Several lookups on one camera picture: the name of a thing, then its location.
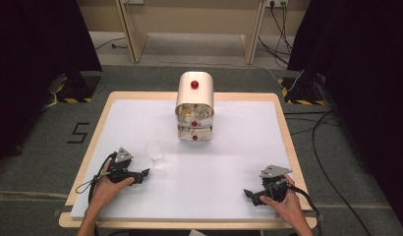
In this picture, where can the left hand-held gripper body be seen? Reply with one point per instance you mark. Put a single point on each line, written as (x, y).
(123, 156)

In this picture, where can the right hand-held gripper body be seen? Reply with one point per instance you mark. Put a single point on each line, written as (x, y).
(274, 172)

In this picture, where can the clear glass cup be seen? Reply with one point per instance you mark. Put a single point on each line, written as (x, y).
(156, 154)

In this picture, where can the person's right hand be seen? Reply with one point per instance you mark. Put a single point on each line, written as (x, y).
(291, 206)

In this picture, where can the person's left hand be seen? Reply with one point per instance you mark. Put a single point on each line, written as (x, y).
(106, 191)

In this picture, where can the wooden table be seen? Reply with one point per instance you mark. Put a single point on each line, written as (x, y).
(91, 144)

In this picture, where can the white table mat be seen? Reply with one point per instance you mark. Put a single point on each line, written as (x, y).
(206, 177)

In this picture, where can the crumpled white paper pieces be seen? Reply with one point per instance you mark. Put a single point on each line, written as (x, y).
(193, 111)

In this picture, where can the stand base with striped tape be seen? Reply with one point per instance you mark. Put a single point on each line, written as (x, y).
(75, 87)
(302, 91)

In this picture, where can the white drawer cabinet red knobs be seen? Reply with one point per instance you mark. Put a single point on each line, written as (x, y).
(194, 95)

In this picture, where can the wooden desk leg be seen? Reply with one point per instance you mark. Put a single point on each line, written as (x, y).
(252, 36)
(134, 36)

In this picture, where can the black curtain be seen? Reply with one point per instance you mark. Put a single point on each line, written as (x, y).
(35, 49)
(363, 65)

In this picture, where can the white wall socket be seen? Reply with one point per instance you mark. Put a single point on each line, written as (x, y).
(276, 2)
(133, 1)

